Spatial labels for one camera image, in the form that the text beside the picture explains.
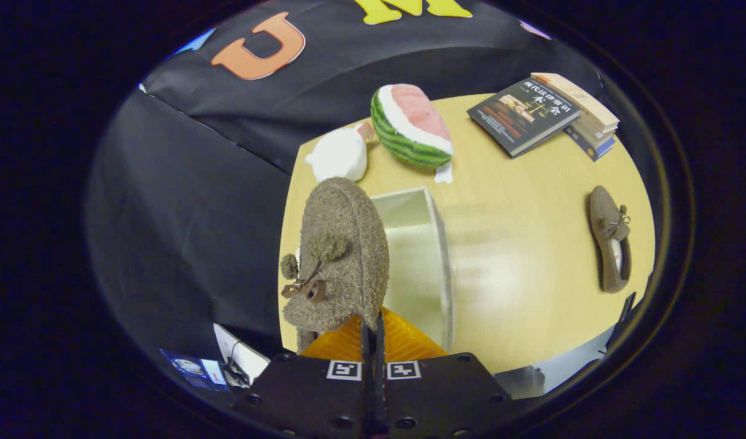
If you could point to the blue printed packet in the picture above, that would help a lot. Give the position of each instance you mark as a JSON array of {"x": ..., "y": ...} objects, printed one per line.
[{"x": 190, "y": 367}]

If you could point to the tan cover book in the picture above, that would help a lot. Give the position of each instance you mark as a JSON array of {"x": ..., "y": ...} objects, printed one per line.
[{"x": 571, "y": 97}]

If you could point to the white flat board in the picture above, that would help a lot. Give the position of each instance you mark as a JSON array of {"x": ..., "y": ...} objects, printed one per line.
[{"x": 227, "y": 344}]

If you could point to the white plush toy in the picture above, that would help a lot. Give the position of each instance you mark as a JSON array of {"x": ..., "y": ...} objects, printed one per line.
[{"x": 339, "y": 155}]

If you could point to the grey fabric storage box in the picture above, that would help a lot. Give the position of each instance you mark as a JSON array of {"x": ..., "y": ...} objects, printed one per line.
[{"x": 415, "y": 262}]

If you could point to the blue cover book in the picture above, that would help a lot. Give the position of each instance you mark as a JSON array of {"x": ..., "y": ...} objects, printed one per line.
[{"x": 589, "y": 151}]

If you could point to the watermelon slice plush toy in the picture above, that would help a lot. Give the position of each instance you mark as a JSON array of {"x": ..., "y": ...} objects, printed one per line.
[{"x": 409, "y": 116}]

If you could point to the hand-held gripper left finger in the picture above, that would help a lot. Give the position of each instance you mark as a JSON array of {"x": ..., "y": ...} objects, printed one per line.
[{"x": 312, "y": 390}]

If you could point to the black cover book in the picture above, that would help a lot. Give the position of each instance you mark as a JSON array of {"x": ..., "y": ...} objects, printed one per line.
[{"x": 519, "y": 116}]

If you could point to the brown fuzzy shoe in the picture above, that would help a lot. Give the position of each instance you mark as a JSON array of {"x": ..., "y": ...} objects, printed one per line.
[
  {"x": 601, "y": 207},
  {"x": 342, "y": 219}
]

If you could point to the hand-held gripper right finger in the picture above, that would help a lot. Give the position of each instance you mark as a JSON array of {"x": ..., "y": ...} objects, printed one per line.
[{"x": 434, "y": 390}]

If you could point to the black table edge bracket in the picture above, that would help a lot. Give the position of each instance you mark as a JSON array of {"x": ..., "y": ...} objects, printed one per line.
[{"x": 627, "y": 308}]

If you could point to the grey cover book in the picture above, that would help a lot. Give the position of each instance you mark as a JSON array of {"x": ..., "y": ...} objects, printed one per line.
[{"x": 600, "y": 135}]

